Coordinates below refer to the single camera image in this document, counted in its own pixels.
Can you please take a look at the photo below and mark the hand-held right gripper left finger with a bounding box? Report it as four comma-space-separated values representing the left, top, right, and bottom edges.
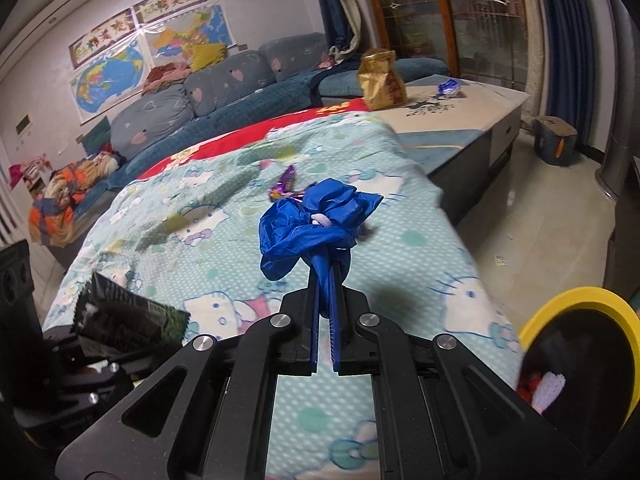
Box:
56, 260, 322, 480

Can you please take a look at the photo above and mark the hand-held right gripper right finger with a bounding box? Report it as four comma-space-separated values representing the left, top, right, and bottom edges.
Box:
327, 264, 587, 480

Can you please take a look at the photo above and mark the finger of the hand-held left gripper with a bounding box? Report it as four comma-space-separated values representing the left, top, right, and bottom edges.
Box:
42, 326, 84, 362
46, 361, 136, 409

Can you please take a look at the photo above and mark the green black snack packet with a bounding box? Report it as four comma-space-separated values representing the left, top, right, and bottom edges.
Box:
74, 272, 191, 357

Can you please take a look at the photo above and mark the blue plastic bag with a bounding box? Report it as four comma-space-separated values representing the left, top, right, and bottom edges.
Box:
258, 177, 386, 322

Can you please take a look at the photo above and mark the yellow round bin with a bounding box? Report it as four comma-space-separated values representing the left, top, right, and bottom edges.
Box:
517, 286, 640, 456

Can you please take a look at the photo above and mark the orange patterned cloth pile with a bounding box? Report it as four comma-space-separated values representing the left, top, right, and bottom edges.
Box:
29, 152, 127, 247

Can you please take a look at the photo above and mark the cartoon cat printed blanket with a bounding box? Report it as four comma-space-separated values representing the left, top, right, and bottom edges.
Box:
42, 100, 527, 480

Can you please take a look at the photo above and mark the purple candy wrapper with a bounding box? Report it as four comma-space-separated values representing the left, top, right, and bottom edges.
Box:
269, 164, 302, 202

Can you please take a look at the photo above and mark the red crumpled wrapper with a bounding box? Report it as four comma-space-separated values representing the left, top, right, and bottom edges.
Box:
516, 372, 538, 406

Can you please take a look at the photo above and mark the grey coffee table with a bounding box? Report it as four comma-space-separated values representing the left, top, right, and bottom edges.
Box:
375, 77, 532, 227

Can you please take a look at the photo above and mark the gold paper bag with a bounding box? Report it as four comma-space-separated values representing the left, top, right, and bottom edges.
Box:
356, 49, 407, 111

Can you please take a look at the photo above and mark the blue-grey sofa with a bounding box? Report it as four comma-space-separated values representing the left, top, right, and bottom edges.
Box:
30, 32, 451, 261

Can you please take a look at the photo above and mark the world map poster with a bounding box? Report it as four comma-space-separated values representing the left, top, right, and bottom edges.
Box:
69, 42, 147, 124

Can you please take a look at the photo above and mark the pile of red clothes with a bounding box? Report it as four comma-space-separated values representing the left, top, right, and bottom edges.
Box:
144, 62, 195, 95

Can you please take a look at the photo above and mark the yellow cushion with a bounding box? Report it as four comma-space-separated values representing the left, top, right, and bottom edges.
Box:
191, 42, 229, 72

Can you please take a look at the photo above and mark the blue stool with wooden lid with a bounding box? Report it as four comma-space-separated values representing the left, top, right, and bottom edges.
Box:
533, 115, 579, 167

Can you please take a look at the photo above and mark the framed calligraphy picture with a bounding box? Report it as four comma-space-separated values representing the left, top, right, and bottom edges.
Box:
132, 0, 207, 24
67, 7, 137, 69

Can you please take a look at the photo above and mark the dark long cabinet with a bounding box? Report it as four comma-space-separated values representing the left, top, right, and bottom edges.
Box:
602, 155, 640, 307

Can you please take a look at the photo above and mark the country map poster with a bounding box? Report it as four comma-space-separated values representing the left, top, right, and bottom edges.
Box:
144, 4, 237, 62

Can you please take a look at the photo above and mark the blue curtain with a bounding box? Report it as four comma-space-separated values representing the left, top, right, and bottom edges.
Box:
529, 0, 609, 122
309, 0, 365, 62

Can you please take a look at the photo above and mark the wooden framed window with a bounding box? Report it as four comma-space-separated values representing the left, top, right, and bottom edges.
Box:
359, 0, 532, 94

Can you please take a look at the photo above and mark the grey tower fan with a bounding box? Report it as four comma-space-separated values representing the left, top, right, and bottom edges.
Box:
594, 7, 640, 202

